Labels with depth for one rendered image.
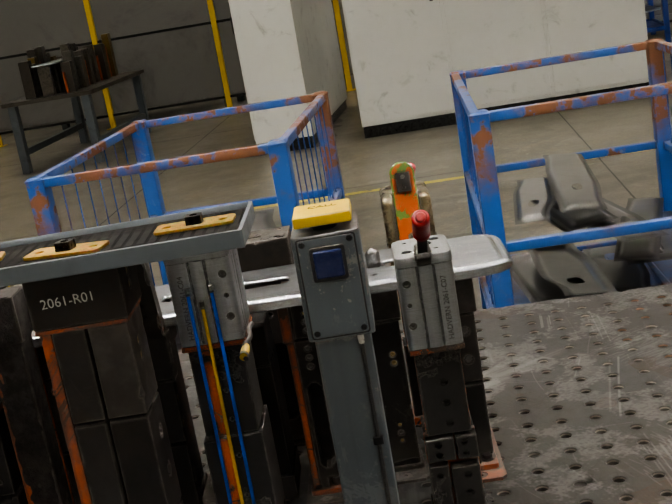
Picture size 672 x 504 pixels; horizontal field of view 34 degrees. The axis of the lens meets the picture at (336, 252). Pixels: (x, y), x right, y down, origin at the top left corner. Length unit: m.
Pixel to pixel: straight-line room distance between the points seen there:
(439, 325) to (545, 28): 8.00
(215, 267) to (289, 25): 7.94
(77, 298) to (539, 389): 0.88
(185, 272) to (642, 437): 0.69
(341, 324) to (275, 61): 8.14
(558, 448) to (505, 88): 7.75
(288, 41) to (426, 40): 1.13
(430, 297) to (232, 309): 0.23
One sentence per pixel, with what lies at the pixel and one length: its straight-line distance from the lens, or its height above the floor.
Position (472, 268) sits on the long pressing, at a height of 1.00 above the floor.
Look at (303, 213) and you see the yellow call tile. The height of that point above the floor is 1.16.
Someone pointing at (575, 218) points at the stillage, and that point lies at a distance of 3.56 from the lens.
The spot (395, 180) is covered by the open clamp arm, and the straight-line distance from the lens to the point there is 1.60.
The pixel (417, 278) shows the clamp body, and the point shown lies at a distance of 1.29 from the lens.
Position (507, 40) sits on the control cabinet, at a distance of 9.20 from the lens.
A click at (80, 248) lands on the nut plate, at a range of 1.15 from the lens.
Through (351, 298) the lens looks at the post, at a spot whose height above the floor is 1.07.
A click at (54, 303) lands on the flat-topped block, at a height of 1.12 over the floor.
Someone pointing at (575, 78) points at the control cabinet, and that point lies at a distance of 9.30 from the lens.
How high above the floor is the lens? 1.39
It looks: 14 degrees down
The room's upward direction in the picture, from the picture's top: 10 degrees counter-clockwise
